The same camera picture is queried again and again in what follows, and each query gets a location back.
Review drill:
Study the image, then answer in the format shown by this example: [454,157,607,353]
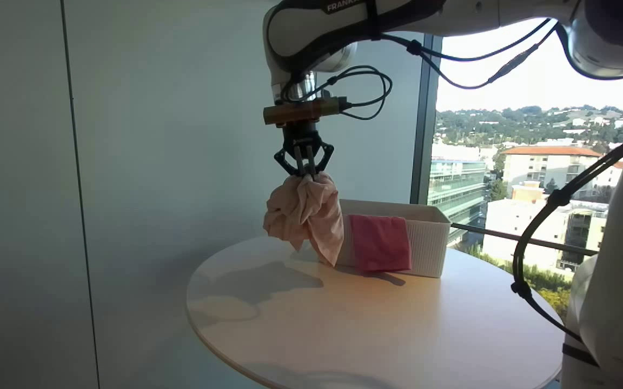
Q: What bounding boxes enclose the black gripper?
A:
[275,122,336,178]

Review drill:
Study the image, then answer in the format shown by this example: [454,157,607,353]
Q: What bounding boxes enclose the white plastic basket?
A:
[339,200,451,278]

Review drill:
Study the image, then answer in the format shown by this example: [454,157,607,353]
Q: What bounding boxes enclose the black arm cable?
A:
[304,17,581,122]

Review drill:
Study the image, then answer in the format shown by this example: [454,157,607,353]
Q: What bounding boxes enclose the pink patterned cloth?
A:
[264,174,344,265]

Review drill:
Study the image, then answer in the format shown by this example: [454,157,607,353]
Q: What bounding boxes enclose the black base cable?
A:
[508,117,623,344]

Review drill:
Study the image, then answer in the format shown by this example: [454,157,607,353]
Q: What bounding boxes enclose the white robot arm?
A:
[263,0,623,178]

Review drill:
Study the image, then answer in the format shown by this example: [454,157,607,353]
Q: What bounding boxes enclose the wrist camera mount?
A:
[264,98,349,127]

